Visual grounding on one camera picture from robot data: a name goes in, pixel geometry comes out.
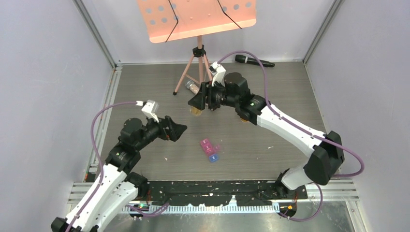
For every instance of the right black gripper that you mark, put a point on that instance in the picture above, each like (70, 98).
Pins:
(198, 101)

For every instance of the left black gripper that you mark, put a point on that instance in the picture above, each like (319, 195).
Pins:
(175, 129)

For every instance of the small amber pill bottle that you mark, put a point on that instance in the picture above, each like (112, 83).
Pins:
(194, 111)

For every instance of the pink blue weekly pill organizer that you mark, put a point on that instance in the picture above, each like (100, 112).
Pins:
(210, 150)

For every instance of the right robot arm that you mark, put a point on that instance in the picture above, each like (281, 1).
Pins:
(322, 150)

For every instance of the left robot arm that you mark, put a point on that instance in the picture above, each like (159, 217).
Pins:
(117, 184)

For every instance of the black microphone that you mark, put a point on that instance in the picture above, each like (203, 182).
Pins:
(253, 61)

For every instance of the pink music stand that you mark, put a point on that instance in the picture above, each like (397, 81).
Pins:
(170, 20)

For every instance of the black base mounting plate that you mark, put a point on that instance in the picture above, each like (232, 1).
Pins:
(216, 193)

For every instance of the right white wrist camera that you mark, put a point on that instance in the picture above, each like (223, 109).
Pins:
(218, 72)

